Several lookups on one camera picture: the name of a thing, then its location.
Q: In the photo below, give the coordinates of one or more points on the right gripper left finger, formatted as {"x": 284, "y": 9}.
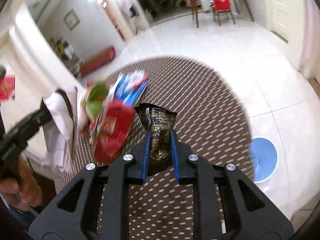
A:
{"x": 95, "y": 203}

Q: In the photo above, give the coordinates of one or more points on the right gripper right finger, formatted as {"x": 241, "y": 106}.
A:
{"x": 226, "y": 203}

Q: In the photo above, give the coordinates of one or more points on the red snack bag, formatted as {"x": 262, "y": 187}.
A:
{"x": 109, "y": 131}

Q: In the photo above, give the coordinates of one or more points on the white plastic bag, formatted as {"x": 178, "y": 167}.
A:
{"x": 61, "y": 133}

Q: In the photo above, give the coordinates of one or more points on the black gold snack wrapper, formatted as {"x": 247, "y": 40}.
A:
{"x": 159, "y": 122}

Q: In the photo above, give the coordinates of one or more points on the blue white paper package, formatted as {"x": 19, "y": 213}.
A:
{"x": 129, "y": 88}

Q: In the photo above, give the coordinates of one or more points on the green snack wrapper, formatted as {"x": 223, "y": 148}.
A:
{"x": 92, "y": 104}

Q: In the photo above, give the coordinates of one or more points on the light blue trash bin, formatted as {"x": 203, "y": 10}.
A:
{"x": 264, "y": 157}

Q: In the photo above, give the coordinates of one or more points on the person's left hand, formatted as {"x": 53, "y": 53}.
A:
{"x": 24, "y": 194}

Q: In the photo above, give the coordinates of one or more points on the cluttered shelf unit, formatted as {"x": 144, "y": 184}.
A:
{"x": 65, "y": 51}

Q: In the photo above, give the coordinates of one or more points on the wooden dining table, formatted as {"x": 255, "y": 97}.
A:
{"x": 195, "y": 13}

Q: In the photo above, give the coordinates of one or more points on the chair with red cover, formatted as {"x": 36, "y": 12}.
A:
{"x": 222, "y": 7}

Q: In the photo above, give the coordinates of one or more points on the white door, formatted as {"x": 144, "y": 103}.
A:
{"x": 284, "y": 15}

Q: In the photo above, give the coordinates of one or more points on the framed wall picture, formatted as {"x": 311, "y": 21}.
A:
{"x": 71, "y": 20}

